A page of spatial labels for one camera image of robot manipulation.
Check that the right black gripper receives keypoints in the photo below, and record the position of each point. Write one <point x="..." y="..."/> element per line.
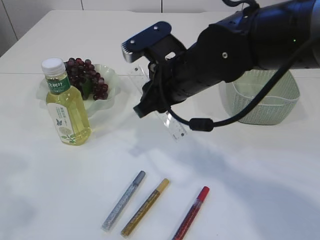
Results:
<point x="180" y="77"/>

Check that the clear plastic ruler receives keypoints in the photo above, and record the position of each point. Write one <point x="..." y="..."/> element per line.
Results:
<point x="177" y="131"/>

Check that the dark red grape bunch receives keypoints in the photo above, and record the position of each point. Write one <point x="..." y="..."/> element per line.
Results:
<point x="83" y="75"/>

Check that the green tea bottle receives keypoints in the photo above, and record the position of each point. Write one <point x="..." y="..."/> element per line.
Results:
<point x="65" y="104"/>

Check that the blue glitter pen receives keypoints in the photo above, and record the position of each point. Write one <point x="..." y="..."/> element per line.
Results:
<point x="123" y="201"/>

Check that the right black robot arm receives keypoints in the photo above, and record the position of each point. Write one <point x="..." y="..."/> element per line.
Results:
<point x="255" y="38"/>

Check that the green wavy plastic plate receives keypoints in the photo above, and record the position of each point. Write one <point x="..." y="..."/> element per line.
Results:
<point x="112" y="79"/>

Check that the gold glitter pen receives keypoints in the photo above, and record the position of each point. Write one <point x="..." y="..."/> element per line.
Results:
<point x="144" y="208"/>

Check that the green woven plastic basket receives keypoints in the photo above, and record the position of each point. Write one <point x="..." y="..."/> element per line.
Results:
<point x="273" y="109"/>

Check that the red glitter pen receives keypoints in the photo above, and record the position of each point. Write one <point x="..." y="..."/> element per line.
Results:
<point x="191" y="215"/>

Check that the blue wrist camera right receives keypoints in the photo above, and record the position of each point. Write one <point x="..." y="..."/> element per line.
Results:
<point x="154" y="43"/>

